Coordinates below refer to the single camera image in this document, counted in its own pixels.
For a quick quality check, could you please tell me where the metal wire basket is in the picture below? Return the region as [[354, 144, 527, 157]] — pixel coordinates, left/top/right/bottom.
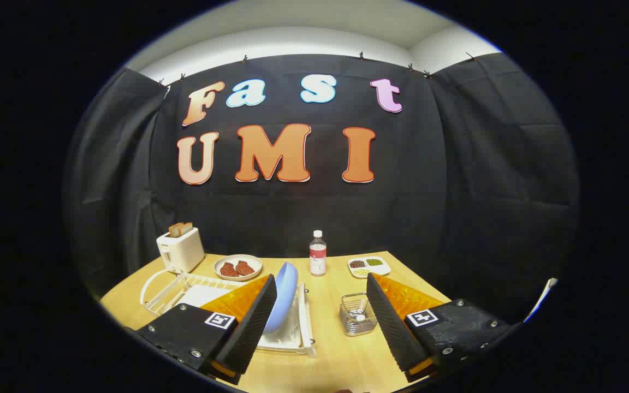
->
[[340, 293, 378, 337]]

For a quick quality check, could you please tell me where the clear bottle red label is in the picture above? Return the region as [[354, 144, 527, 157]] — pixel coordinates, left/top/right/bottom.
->
[[309, 230, 328, 276]]

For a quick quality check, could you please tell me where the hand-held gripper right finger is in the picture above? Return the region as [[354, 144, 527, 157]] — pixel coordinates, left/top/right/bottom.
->
[[366, 272, 513, 383]]

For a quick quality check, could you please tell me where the white divided bean dish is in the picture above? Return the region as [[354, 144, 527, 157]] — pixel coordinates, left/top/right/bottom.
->
[[348, 257, 391, 279]]

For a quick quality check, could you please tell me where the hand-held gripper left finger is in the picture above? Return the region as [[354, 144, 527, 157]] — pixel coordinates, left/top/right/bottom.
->
[[135, 274, 278, 385]]

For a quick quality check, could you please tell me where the white wire dish rack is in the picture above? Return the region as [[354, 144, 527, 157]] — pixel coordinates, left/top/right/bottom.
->
[[140, 269, 317, 358]]

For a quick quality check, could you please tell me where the blue plate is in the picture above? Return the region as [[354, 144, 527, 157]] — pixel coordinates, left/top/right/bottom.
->
[[263, 262, 299, 335]]

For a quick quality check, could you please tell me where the beige round dish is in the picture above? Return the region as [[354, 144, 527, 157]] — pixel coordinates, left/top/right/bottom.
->
[[213, 254, 263, 282]]

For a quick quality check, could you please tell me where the white toaster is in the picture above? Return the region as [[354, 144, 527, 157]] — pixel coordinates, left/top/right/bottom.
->
[[156, 227, 206, 273]]

